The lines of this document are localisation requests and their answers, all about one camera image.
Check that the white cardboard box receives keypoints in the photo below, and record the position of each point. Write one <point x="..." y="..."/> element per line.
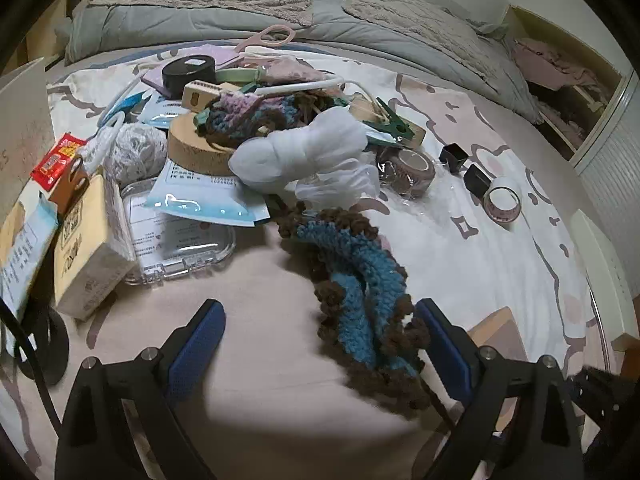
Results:
<point x="25" y="125"/>

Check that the white yarn ball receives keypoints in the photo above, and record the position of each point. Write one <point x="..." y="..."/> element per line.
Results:
<point x="135" y="152"/>

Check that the grey quilt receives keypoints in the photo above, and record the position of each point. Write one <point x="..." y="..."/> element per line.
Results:
<point x="250" y="15"/>

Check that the green clothespin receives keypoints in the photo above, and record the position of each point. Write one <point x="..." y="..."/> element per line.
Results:
<point x="395" y="122"/>

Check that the small black round tin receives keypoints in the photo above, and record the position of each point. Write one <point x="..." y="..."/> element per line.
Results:
<point x="187" y="80"/>

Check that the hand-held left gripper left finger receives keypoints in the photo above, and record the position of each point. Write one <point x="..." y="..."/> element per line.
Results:
<point x="197" y="345"/>

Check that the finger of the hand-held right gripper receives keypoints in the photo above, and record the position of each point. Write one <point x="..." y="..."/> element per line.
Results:
<point x="610" y="410"/>

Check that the brown patterned tape roll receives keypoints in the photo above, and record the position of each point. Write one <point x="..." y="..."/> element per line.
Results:
<point x="420" y="176"/>

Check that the pink scissors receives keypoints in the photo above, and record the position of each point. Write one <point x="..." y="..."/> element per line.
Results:
<point x="250" y="43"/>

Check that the wooden open shelf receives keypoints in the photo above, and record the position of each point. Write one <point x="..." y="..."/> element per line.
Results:
<point x="560" y="75"/>

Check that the white plastic bag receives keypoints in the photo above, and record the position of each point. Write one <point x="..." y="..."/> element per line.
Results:
<point x="300" y="155"/>

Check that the beige tissue pack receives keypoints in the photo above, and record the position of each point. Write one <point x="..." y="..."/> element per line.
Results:
<point x="85" y="260"/>

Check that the purple brown crochet scrunchie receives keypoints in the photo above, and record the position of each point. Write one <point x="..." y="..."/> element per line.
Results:
<point x="235" y="115"/>

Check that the round cork coaster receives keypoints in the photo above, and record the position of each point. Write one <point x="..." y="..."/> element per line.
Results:
<point x="192" y="152"/>

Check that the blue brown crochet scrunchie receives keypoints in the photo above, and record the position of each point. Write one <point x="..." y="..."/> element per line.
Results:
<point x="350" y="270"/>

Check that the slotted wooden block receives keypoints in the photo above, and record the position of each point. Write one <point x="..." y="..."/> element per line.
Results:
<point x="205" y="92"/>

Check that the large black round tin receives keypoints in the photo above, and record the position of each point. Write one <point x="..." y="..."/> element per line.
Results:
<point x="56" y="345"/>

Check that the pink cloth pouch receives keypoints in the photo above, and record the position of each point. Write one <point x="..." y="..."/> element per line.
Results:
<point x="292" y="70"/>

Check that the brown cardboard tag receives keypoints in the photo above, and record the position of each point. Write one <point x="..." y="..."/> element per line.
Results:
<point x="70" y="190"/>

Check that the clear plastic case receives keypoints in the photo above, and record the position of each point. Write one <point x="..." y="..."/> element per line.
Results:
<point x="190" y="255"/>

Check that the teal blue wrapper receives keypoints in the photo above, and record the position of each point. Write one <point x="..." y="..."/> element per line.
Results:
<point x="127" y="105"/>

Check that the white cabinet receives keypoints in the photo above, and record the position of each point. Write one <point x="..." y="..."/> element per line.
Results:
<point x="600" y="260"/>

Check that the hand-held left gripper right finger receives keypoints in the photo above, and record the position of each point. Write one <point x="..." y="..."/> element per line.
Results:
<point x="445" y="350"/>

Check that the clear plastic wrap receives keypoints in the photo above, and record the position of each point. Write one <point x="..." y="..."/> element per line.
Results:
<point x="445" y="201"/>

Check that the red snack packet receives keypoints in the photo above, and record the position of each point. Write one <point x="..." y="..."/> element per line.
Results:
<point x="55" y="160"/>

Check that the tan flat block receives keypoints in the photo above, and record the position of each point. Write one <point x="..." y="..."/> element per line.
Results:
<point x="495" y="335"/>

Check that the white tape roll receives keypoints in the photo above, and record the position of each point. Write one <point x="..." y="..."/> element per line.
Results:
<point x="515" y="210"/>

